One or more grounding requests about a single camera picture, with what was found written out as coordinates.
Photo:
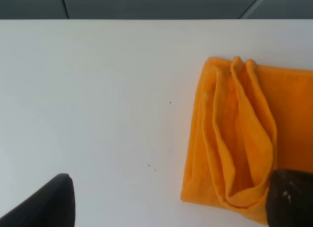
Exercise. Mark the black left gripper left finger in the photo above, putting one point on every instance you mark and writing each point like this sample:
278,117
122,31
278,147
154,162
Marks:
53,205

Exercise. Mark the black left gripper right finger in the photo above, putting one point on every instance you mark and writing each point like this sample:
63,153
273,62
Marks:
290,199

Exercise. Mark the orange terry towel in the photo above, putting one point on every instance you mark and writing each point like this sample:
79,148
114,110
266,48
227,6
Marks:
248,120

